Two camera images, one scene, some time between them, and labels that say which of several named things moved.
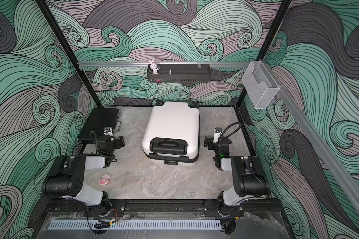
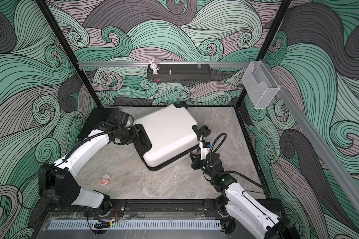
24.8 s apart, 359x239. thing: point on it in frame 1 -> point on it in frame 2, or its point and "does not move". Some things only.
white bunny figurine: x=153 y=66 does not move
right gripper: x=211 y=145 -> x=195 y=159
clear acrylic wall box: x=260 y=84 does not move
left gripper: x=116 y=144 -> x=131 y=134
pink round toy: x=104 y=180 does not move
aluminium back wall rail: x=112 y=63 does not move
